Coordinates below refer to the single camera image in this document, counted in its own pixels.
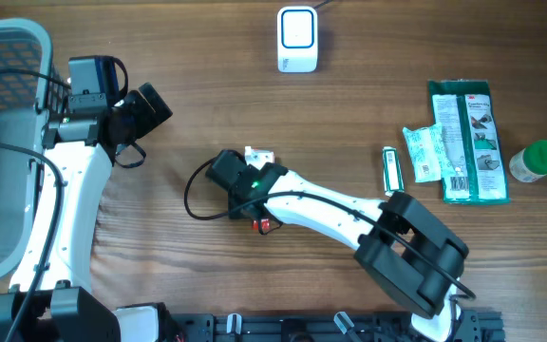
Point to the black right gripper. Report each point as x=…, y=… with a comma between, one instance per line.
x=236, y=206

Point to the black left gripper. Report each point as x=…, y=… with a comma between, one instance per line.
x=150, y=119

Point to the orange red snack packet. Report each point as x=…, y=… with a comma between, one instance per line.
x=257, y=157

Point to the green battery pack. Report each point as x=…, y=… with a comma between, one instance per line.
x=392, y=172

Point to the teal tissue packet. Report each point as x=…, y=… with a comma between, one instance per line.
x=428, y=154

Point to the green sponge package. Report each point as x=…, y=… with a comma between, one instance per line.
x=464, y=110

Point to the green lid jar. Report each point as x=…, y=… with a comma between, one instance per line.
x=530, y=164

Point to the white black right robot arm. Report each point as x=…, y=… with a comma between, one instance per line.
x=414, y=258

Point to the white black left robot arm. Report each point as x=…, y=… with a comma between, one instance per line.
x=49, y=296

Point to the white barcode scanner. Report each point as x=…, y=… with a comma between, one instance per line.
x=297, y=39

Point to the grey plastic mesh basket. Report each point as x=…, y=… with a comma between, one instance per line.
x=30, y=89

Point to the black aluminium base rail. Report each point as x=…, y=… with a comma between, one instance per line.
x=472, y=326

